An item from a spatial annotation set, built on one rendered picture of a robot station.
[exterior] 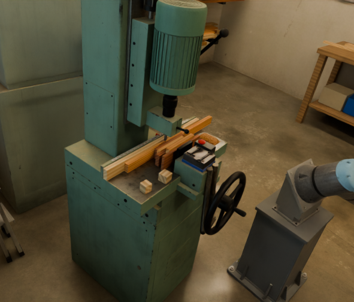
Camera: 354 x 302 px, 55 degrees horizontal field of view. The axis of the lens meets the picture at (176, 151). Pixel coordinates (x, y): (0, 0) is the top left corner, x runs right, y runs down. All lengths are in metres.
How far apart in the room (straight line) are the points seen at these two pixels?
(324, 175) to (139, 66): 0.95
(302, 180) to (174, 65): 0.86
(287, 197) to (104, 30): 1.15
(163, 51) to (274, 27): 3.72
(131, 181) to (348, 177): 0.92
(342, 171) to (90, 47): 1.18
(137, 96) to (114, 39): 0.23
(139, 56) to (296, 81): 3.63
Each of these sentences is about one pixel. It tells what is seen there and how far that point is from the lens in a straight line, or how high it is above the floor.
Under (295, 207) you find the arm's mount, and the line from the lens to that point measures 1.79.
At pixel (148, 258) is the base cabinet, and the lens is 1.56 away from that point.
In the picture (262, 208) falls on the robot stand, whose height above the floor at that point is 0.55.
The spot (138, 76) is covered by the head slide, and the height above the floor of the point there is 1.21.
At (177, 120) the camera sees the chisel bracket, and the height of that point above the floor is 1.07.
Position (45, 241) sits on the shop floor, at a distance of 2.32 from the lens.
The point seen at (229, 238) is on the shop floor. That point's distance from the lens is 2.41.
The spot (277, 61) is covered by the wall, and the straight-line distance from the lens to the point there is 4.88.
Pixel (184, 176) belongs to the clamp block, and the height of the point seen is 0.91.
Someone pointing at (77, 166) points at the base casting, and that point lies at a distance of 1.63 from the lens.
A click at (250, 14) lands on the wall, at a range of 5.06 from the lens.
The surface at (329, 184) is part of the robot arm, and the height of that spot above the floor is 0.85.
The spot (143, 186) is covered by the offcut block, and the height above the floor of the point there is 0.93.
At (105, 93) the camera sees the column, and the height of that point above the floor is 1.11.
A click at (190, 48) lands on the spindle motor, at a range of 1.22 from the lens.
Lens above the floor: 1.73
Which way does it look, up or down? 34 degrees down
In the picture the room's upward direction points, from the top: 9 degrees clockwise
